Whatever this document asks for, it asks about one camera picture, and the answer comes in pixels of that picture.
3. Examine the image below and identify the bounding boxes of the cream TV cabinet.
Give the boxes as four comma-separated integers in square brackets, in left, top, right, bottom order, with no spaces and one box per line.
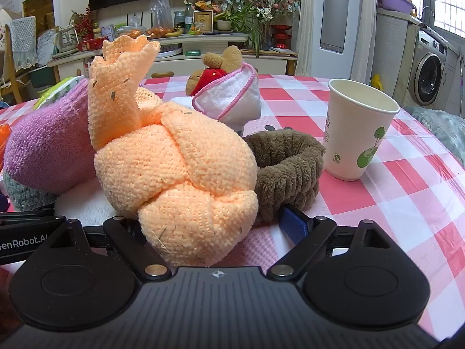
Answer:
[47,33,298,81]

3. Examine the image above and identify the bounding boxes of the pink fluffy towel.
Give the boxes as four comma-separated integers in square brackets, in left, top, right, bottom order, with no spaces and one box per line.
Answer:
[3,78,97,194]

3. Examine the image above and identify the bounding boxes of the purple basin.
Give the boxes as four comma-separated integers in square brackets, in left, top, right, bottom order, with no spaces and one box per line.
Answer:
[378,0,418,11]

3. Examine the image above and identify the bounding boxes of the grey floral bedding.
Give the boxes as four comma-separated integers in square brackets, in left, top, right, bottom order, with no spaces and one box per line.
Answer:
[403,107,465,168]

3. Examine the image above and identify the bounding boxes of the red berry branches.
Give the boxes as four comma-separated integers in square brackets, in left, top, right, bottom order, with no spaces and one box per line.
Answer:
[71,5,97,40]

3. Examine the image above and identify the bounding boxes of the wooden chair teal cover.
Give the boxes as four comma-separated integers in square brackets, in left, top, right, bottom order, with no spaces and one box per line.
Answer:
[5,16,39,104]

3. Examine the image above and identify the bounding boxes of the bag of oranges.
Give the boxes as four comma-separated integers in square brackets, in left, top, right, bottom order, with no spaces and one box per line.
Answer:
[145,25,175,39]

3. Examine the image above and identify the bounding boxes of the dark green storage bin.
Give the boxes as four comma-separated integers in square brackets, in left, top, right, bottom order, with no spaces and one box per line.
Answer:
[29,65,55,88]

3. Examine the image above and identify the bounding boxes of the green white striped cloth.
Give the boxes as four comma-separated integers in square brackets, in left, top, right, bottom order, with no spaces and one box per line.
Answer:
[33,76,86,111]

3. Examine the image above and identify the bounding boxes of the white towel pink trim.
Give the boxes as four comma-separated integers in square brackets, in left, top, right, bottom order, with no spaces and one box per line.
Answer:
[171,63,263,131]

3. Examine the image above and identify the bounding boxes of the white fluffy cloth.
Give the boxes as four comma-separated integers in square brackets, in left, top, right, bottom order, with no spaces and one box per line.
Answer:
[54,185,140,228]

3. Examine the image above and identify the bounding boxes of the barred window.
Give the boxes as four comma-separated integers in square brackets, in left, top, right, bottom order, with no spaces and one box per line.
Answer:
[394,0,465,39]

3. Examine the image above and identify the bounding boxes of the white paper cup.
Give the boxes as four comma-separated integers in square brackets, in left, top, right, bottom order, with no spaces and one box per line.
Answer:
[323,79,401,181]

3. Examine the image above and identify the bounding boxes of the white laundry cabinet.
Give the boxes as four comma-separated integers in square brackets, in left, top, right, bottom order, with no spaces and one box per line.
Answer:
[376,9,418,95]

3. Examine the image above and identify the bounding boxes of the red white checkered tablecloth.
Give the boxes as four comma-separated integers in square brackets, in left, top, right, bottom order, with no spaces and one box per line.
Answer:
[0,74,465,339]

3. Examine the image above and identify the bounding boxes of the clear plastic bag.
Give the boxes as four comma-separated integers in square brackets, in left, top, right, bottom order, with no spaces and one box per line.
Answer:
[150,0,174,31]

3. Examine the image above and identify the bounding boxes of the teal fluffy cloth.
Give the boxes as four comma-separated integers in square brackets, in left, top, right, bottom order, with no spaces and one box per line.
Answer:
[3,171,59,212]

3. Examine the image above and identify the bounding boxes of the white tower air conditioner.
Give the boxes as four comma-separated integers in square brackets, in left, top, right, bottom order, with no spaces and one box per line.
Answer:
[315,0,364,78]

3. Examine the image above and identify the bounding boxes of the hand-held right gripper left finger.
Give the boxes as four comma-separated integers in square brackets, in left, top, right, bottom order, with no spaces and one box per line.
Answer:
[47,215,173,282]

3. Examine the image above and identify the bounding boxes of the potted spider plant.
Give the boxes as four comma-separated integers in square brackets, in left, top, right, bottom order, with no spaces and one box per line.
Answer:
[214,3,271,57]

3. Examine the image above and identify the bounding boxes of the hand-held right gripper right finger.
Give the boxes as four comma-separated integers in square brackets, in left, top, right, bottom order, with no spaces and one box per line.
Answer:
[267,205,400,282]

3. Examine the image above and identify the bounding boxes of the wooden photo frame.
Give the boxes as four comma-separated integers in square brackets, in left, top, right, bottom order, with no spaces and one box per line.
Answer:
[193,10,214,34]

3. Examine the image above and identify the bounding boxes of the red vase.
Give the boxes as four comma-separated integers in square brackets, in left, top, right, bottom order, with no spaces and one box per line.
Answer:
[271,25,291,49]

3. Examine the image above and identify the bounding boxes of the silver washing machine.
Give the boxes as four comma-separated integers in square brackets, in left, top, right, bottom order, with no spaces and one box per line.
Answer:
[407,29,447,107]

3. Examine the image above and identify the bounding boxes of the white printed paper sheet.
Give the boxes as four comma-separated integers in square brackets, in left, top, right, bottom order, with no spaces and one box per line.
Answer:
[36,29,59,67]

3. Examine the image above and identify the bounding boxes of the red box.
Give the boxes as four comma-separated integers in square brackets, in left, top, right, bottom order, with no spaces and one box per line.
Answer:
[78,37,110,51]

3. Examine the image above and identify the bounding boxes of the brown teddy bear plush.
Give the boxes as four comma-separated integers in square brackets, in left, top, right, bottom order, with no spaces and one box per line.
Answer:
[185,45,255,97]

